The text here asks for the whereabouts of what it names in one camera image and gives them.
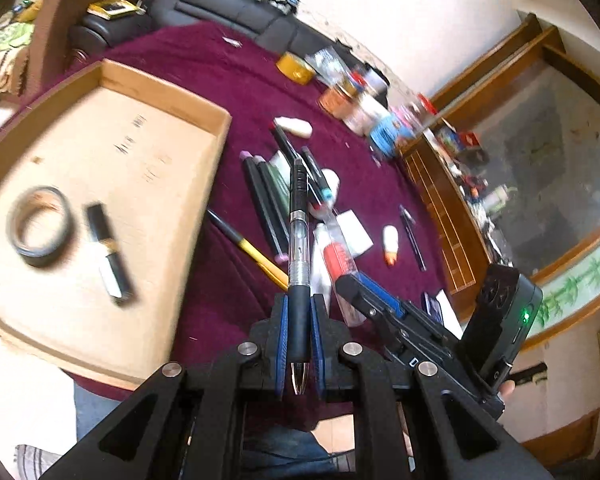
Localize floral blanket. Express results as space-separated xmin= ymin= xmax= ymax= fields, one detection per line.
xmin=0 ymin=10 xmax=36 ymax=96

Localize white pad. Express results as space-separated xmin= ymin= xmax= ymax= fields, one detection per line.
xmin=332 ymin=210 xmax=375 ymax=259

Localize small white orange bottle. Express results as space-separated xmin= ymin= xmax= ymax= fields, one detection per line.
xmin=382 ymin=226 xmax=401 ymax=267

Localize grey tape roll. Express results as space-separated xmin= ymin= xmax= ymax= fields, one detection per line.
xmin=6 ymin=186 xmax=73 ymax=268

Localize yellow black pencil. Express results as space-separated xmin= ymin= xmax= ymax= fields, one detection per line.
xmin=206 ymin=209 xmax=290 ymax=292

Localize black clear gel pen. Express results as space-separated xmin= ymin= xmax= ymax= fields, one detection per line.
xmin=286 ymin=157 xmax=312 ymax=397

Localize black pen white ring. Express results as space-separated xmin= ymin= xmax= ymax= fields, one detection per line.
xmin=271 ymin=122 xmax=301 ymax=167

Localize small white tube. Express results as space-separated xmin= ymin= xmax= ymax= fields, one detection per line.
xmin=272 ymin=116 xmax=312 ymax=139

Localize black blue-tipped marker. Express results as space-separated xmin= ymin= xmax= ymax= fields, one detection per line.
xmin=301 ymin=146 xmax=330 ymax=213

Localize clear tube red label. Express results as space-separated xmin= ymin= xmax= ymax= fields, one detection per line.
xmin=312 ymin=222 xmax=367 ymax=327

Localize cardboard box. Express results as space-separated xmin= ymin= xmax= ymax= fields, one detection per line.
xmin=0 ymin=58 xmax=232 ymax=391

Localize dark green pencil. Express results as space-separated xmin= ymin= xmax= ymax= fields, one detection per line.
xmin=255 ymin=156 xmax=292 ymax=243

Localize grey shoe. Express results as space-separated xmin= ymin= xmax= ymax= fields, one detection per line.
xmin=14 ymin=444 xmax=65 ymax=480

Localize maroon tablecloth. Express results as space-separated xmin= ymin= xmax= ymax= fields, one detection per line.
xmin=0 ymin=20 xmax=461 ymax=433

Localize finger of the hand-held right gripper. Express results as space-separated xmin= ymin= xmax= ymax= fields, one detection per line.
xmin=361 ymin=279 xmax=462 ymax=339
xmin=335 ymin=273 xmax=462 ymax=372

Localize wooden glass cabinet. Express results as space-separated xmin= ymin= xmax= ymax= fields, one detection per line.
xmin=399 ymin=10 xmax=600 ymax=353

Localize brown armchair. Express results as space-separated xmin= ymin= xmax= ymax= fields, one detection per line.
xmin=25 ymin=0 xmax=173 ymax=98

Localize yellow tape roll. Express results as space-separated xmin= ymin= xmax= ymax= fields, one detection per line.
xmin=275 ymin=52 xmax=315 ymax=86

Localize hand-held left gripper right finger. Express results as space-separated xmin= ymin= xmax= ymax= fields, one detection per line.
xmin=311 ymin=292 xmax=551 ymax=480

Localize clutter on cabinet ledge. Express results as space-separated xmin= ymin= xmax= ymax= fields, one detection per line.
xmin=427 ymin=125 xmax=518 ymax=266

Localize yellow flat box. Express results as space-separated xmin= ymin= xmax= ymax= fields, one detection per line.
xmin=87 ymin=0 xmax=147 ymax=22

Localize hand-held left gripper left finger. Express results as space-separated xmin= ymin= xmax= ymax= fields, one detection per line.
xmin=40 ymin=292 xmax=288 ymax=480

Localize person's blue jeans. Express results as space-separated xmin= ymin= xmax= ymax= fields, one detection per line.
xmin=74 ymin=382 xmax=343 ymax=480

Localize thin black pen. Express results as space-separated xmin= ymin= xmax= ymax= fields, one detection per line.
xmin=399 ymin=205 xmax=427 ymax=272

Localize orange jar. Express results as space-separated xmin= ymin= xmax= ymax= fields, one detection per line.
xmin=319 ymin=82 xmax=358 ymax=118

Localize black leather sofa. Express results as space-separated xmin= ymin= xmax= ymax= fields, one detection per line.
xmin=69 ymin=0 xmax=353 ymax=66

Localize small dark box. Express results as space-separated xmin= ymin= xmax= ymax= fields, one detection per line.
xmin=422 ymin=291 xmax=447 ymax=322

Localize black lipstick tube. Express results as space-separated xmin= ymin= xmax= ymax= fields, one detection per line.
xmin=85 ymin=202 xmax=135 ymax=306

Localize white jar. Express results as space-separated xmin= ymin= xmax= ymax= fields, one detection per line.
xmin=344 ymin=95 xmax=388 ymax=136

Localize blue bottle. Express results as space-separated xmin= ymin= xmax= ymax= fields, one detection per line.
xmin=369 ymin=112 xmax=411 ymax=158

